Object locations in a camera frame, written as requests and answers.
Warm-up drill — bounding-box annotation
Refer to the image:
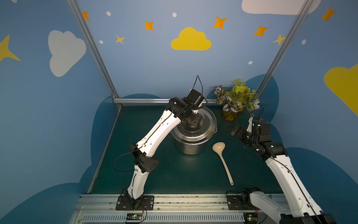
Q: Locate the aluminium frame post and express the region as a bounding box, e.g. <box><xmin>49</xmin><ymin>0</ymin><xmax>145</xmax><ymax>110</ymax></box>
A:
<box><xmin>256</xmin><ymin>0</ymin><xmax>314</xmax><ymax>98</ymax></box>
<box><xmin>67</xmin><ymin>0</ymin><xmax>122</xmax><ymax>110</ymax></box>

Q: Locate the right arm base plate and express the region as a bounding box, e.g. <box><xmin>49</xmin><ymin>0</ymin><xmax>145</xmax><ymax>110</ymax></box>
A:
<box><xmin>226</xmin><ymin>195</ymin><xmax>253</xmax><ymax>211</ymax></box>

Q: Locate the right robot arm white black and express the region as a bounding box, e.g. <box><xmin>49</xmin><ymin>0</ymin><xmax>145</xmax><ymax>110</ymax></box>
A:
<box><xmin>230</xmin><ymin>125</ymin><xmax>336</xmax><ymax>224</ymax></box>

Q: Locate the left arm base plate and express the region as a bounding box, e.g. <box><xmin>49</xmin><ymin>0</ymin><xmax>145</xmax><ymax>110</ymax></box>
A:
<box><xmin>115</xmin><ymin>195</ymin><xmax>155</xmax><ymax>211</ymax></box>

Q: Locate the right aluminium frame post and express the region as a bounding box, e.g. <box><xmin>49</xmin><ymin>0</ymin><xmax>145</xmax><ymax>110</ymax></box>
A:
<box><xmin>256</xmin><ymin>0</ymin><xmax>314</xmax><ymax>98</ymax></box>

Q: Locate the left circuit board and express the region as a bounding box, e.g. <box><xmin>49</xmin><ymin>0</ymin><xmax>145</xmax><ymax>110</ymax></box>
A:
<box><xmin>125</xmin><ymin>213</ymin><xmax>143</xmax><ymax>222</ymax></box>

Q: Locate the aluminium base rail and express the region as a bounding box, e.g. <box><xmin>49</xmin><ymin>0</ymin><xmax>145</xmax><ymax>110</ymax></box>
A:
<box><xmin>68</xmin><ymin>193</ymin><xmax>312</xmax><ymax>224</ymax></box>

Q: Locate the back horizontal aluminium bar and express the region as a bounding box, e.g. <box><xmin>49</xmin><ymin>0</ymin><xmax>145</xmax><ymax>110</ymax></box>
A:
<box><xmin>113</xmin><ymin>97</ymin><xmax>217</xmax><ymax>105</ymax></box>

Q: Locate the potted plant with striped leaves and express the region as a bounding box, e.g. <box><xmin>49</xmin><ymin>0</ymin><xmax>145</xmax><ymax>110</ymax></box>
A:
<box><xmin>214</xmin><ymin>78</ymin><xmax>260</xmax><ymax>122</ymax></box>

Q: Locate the left aluminium frame post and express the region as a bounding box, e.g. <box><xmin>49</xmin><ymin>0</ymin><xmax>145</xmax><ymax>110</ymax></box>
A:
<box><xmin>67</xmin><ymin>0</ymin><xmax>122</xmax><ymax>110</ymax></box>

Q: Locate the circuit board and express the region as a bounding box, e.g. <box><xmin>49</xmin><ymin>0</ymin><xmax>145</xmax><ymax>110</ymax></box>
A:
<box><xmin>243</xmin><ymin>213</ymin><xmax>258</xmax><ymax>224</ymax></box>
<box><xmin>125</xmin><ymin>213</ymin><xmax>143</xmax><ymax>222</ymax></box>

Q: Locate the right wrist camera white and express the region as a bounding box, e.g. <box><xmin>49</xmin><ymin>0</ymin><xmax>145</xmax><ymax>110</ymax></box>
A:
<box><xmin>246</xmin><ymin>116</ymin><xmax>270</xmax><ymax>135</ymax></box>

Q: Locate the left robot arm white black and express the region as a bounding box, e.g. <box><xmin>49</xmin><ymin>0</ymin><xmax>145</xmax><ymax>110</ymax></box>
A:
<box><xmin>126</xmin><ymin>94</ymin><xmax>204</xmax><ymax>203</ymax></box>

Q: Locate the stainless steel pot lid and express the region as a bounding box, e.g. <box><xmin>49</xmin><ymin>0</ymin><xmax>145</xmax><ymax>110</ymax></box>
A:
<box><xmin>171</xmin><ymin>107</ymin><xmax>217</xmax><ymax>142</ymax></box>

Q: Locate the beige plastic ladle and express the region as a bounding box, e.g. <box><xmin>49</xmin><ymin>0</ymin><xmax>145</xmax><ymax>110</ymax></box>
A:
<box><xmin>212</xmin><ymin>142</ymin><xmax>234</xmax><ymax>186</ymax></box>

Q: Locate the right circuit board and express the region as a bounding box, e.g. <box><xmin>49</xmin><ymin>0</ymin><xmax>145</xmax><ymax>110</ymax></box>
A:
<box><xmin>243</xmin><ymin>213</ymin><xmax>258</xmax><ymax>224</ymax></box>

